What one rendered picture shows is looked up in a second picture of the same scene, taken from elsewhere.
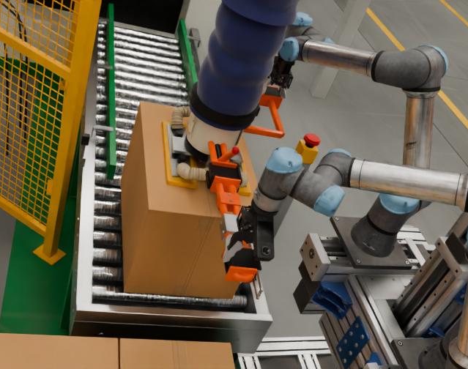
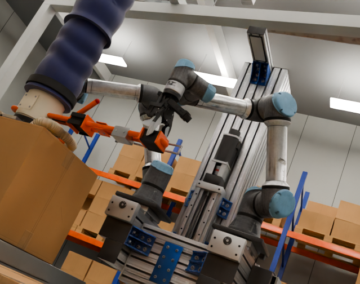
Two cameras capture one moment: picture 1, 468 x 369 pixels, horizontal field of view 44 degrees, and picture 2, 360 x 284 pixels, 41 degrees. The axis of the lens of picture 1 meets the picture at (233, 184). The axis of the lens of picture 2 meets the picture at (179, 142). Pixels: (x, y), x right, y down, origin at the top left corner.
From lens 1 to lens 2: 184 cm
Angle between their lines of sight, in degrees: 67
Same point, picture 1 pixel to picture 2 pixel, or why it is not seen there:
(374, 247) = (156, 200)
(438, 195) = (239, 105)
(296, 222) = not seen: outside the picture
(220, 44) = (72, 41)
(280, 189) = (188, 79)
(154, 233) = (36, 156)
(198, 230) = (62, 166)
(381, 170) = not seen: hidden behind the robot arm
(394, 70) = (153, 91)
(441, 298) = (212, 213)
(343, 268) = (143, 214)
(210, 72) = (61, 60)
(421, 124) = not seen: hidden behind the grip
